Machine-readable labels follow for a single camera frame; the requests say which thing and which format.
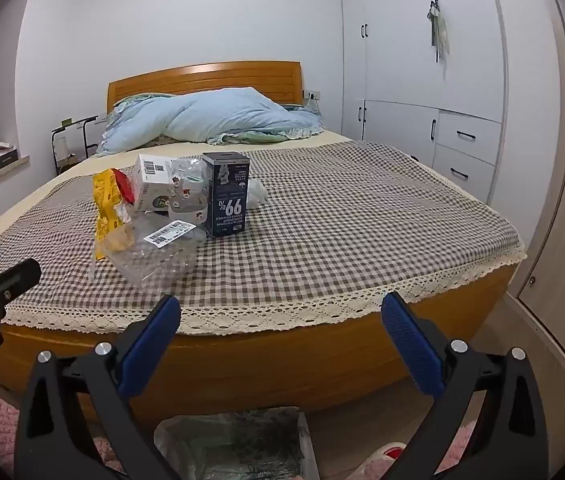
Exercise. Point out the clear plastic tray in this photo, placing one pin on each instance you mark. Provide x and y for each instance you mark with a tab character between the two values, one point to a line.
152	260

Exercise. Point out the pale bag on hook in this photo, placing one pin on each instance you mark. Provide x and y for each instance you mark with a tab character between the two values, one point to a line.
440	30

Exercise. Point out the wooden bed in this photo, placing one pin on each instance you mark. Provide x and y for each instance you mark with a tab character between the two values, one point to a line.
262	360

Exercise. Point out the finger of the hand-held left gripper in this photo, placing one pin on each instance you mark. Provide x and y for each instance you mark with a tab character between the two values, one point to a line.
17	277

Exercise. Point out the white barcode carton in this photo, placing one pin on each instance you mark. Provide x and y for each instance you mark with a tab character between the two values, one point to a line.
152	177

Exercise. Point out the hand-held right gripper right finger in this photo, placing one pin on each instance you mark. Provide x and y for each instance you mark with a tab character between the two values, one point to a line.
405	340

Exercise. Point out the yellow snack wrapper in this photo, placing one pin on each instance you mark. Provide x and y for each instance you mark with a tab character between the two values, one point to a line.
105	200

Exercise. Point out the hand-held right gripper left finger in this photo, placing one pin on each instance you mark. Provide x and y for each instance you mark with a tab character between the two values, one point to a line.
155	340

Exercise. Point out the trash bin with plastic liner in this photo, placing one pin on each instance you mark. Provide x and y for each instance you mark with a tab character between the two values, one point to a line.
262	440

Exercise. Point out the clear printed plastic bag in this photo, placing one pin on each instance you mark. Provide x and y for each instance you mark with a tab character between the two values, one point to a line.
187	190

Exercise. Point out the brown checkered blanket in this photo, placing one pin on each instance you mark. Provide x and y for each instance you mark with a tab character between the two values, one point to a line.
337	235

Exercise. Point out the black frame side table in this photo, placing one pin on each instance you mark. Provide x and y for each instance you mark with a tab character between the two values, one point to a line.
85	125

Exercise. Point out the black box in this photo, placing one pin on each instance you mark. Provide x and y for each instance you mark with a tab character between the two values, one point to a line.
5	160

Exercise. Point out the person's right slipper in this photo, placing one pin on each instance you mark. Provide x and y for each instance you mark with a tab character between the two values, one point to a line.
375	462

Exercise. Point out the white wall socket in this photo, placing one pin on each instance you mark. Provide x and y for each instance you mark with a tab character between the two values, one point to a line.
312	94

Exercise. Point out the white wardrobe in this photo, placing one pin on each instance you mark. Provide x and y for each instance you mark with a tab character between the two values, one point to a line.
402	60

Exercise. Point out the light blue duvet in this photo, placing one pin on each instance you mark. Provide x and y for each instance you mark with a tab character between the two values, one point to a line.
202	115

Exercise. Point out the white tissue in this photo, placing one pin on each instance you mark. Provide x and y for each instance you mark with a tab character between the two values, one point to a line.
257	194

